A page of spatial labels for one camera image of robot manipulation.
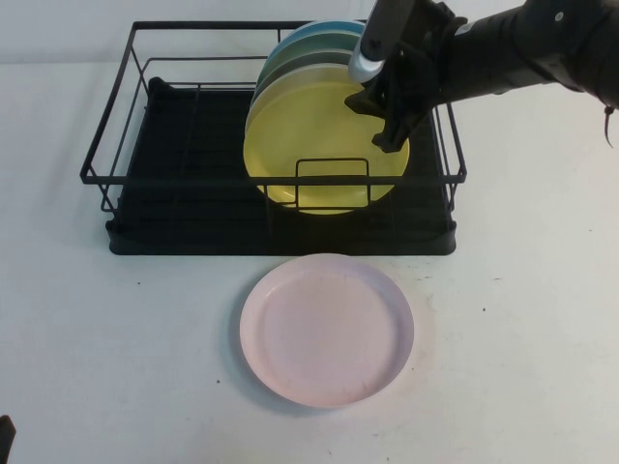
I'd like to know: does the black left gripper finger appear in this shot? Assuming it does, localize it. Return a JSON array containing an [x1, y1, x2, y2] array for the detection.
[[0, 414, 16, 464]]

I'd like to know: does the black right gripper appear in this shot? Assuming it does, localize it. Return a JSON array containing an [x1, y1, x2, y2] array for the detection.
[[344, 41, 445, 154]]

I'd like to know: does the yellow round plate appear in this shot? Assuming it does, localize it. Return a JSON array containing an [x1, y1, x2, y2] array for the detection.
[[243, 74, 412, 217]]

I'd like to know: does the white round plate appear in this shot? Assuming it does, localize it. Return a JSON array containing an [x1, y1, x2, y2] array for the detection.
[[244, 64, 357, 146]]

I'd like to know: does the gray round plate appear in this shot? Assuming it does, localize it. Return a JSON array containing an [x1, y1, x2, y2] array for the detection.
[[250, 47, 360, 101]]

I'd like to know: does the green round plate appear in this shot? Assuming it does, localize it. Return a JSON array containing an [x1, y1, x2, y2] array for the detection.
[[255, 30, 365, 94]]

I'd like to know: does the blue round plate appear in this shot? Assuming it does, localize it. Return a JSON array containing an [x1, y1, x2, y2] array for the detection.
[[264, 18, 369, 88]]

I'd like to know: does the pink round plate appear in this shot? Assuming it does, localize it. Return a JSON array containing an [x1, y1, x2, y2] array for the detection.
[[239, 253, 416, 412]]

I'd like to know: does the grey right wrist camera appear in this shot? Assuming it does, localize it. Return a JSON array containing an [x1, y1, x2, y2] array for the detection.
[[347, 0, 405, 82]]

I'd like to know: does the black wire dish rack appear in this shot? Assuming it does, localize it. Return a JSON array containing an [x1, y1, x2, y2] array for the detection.
[[78, 18, 469, 215], [108, 75, 458, 256]]

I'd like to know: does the black hanging cable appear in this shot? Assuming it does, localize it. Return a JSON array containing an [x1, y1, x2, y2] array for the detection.
[[602, 103, 617, 147]]

